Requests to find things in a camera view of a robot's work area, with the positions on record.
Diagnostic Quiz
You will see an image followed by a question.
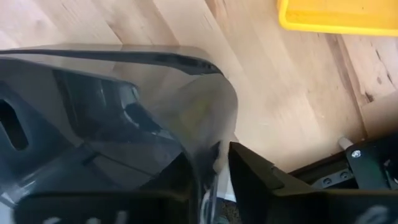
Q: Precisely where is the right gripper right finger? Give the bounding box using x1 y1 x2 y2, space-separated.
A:
228 141 398 224

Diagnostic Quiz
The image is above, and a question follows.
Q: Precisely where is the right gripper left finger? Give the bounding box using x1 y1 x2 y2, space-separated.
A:
14 141 223 224

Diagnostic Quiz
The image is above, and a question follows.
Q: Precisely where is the translucent smoky grey bin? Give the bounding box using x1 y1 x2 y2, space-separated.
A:
0 43 239 224

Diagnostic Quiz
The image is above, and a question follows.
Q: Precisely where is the white peg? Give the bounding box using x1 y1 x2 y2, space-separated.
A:
338 136 354 151

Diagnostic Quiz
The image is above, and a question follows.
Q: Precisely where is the yellow plastic basket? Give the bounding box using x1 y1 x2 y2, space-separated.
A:
277 0 398 37

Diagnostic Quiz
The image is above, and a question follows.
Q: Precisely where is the black metal bracket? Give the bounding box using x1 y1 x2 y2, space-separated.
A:
289 133 398 191

